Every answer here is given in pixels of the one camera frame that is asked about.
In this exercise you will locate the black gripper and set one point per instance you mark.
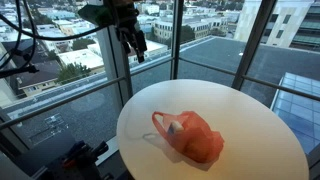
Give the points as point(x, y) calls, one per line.
point(123, 15)

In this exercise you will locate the blue and white box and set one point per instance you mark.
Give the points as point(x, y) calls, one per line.
point(176, 127)

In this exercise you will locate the orange plastic bag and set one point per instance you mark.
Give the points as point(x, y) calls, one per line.
point(200, 140)

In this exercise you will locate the wide grey window pillar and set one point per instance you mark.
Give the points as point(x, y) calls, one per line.
point(115, 66)

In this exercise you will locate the vertical dark window mullion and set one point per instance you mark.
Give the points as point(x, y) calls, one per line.
point(176, 40)

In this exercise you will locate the slanted dark window mullion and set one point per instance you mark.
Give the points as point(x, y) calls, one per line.
point(253, 43)

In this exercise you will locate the black mounting equipment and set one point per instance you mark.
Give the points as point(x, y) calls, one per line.
point(80, 163)

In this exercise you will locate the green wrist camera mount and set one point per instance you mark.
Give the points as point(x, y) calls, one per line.
point(96, 15)

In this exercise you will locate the long grey window rail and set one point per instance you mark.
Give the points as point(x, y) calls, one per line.
point(60, 101)

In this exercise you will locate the black camera on stand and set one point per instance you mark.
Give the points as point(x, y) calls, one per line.
point(23, 50)

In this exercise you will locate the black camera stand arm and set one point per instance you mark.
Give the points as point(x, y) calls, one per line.
point(20, 70)

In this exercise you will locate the dark window rail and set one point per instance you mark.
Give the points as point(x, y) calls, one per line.
point(266, 83)

